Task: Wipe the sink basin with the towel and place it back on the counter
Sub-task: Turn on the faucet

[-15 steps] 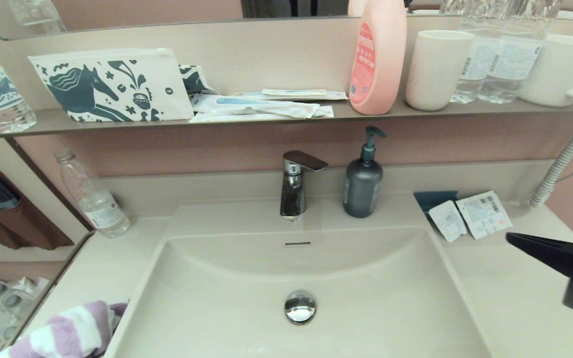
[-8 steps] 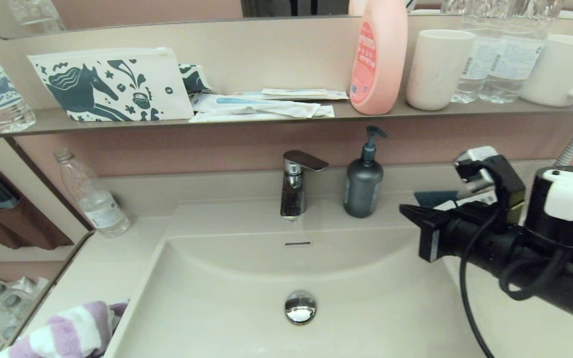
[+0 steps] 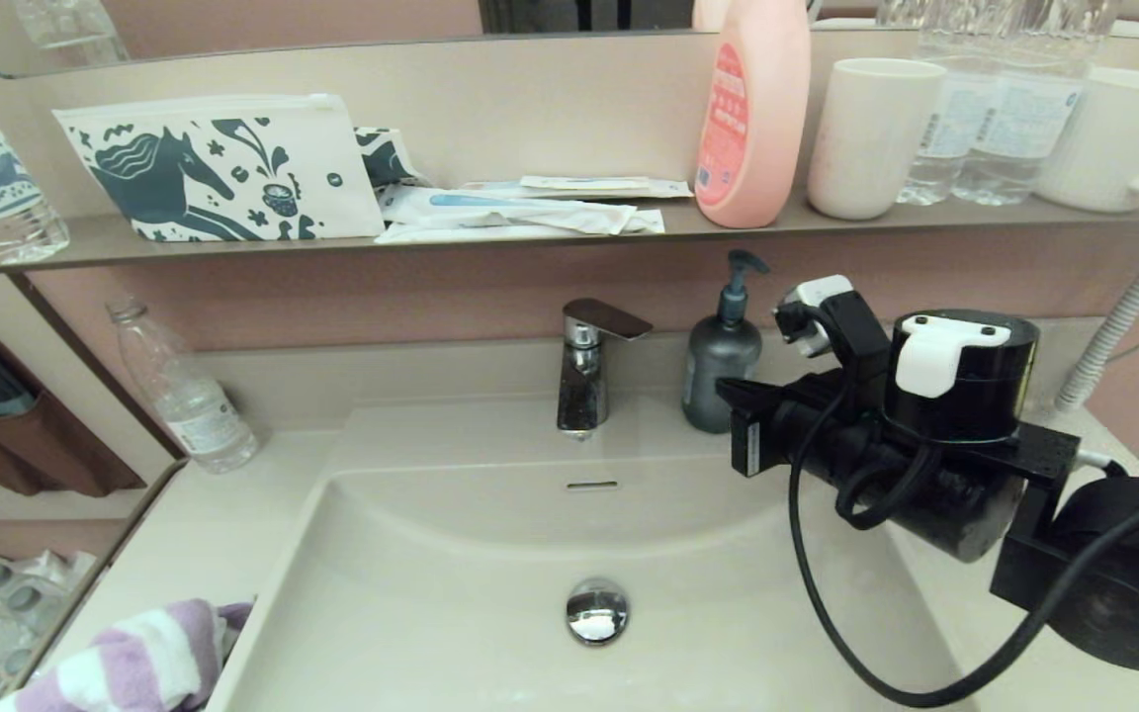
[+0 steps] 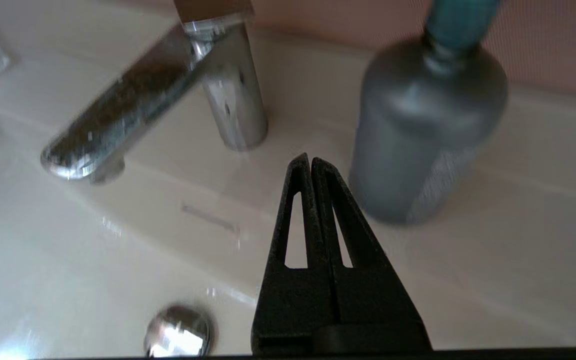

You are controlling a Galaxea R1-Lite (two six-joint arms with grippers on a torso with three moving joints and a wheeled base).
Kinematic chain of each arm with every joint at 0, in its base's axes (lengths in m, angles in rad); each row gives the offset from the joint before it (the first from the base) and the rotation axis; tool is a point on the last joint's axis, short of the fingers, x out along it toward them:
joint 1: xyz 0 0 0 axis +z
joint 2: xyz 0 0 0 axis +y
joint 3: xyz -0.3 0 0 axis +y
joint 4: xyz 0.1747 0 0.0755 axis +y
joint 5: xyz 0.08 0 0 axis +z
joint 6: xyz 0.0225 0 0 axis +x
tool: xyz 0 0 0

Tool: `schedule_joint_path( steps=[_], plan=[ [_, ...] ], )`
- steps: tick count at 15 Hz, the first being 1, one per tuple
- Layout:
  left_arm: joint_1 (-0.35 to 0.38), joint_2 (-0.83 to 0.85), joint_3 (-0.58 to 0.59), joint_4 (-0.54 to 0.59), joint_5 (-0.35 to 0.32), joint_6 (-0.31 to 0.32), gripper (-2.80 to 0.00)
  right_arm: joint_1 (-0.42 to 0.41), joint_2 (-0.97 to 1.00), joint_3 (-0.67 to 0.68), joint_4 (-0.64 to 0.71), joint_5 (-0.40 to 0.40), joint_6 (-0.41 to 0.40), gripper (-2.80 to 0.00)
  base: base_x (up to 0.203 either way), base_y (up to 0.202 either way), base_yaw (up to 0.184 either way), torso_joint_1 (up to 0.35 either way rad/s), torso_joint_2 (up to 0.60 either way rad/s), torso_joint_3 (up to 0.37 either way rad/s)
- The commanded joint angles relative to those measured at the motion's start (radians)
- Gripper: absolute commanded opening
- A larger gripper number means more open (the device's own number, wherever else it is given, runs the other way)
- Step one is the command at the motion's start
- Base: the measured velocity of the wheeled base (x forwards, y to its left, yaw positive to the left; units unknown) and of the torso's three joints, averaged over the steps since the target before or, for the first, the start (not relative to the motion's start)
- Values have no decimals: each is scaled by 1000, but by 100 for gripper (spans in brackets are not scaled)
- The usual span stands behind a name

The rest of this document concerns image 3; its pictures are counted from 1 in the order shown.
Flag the chrome sink faucet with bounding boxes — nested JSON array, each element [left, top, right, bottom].
[[556, 298, 654, 436]]

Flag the purple white striped towel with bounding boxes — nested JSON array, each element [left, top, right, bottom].
[[0, 596, 254, 712]]

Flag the beige wash basin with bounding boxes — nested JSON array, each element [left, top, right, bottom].
[[219, 450, 986, 712]]

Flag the dark grey pump soap bottle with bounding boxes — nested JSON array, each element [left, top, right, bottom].
[[682, 248, 771, 434]]

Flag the chrome drain stopper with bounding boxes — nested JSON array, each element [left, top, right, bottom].
[[566, 578, 630, 646]]

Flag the thin white blue sachet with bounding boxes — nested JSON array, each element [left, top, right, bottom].
[[461, 174, 694, 201]]

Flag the pink lotion bottle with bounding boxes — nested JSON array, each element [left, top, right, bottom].
[[692, 0, 812, 229]]

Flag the wrapped toiletry packets on shelf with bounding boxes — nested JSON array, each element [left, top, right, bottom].
[[378, 184, 666, 236]]

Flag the white ribbed tumbler cup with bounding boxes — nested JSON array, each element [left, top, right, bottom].
[[807, 57, 947, 221]]

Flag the clear ribbed water bottle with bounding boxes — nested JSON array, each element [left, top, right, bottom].
[[951, 0, 1119, 207], [894, 0, 1004, 207]]

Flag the flat white packet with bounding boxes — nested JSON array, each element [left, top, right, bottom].
[[375, 222, 580, 245]]

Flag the slim clear plastic bottle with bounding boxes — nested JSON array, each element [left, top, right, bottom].
[[106, 297, 260, 474]]

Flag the white pouch blue horse print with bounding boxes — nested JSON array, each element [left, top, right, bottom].
[[52, 93, 388, 242]]

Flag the brown holder bag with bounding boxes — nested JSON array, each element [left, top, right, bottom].
[[0, 336, 145, 498]]

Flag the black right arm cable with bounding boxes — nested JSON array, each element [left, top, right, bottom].
[[787, 297, 1139, 709]]

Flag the white coiled hose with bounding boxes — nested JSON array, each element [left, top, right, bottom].
[[1054, 237, 1139, 412]]

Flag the white mug with handle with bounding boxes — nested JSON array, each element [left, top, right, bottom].
[[1034, 66, 1139, 214]]

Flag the wall mirror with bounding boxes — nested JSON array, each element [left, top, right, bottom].
[[0, 0, 1139, 80]]

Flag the grey brown wall shelf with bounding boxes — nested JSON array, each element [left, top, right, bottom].
[[0, 191, 1139, 278]]

